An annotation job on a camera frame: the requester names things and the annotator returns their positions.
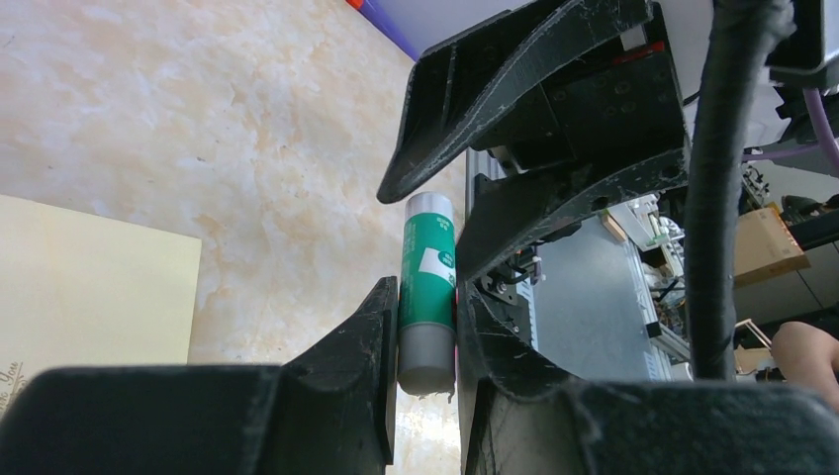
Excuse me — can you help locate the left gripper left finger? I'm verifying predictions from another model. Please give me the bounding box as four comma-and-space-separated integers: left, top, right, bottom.
1, 276, 399, 474

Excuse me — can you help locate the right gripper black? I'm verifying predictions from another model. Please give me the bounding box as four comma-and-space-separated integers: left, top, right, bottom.
376, 1, 689, 282

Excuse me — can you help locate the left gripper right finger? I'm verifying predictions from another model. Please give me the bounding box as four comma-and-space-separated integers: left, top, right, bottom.
457, 285, 838, 474

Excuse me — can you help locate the glue stick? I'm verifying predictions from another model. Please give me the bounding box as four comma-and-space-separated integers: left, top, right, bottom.
397, 192, 456, 397

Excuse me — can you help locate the yellow envelope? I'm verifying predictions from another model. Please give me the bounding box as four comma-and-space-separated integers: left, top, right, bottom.
1, 196, 202, 408

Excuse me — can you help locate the cardboard box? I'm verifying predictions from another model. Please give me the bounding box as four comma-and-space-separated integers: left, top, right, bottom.
734, 207, 810, 288

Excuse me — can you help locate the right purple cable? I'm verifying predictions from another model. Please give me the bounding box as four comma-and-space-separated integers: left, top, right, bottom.
681, 0, 839, 383

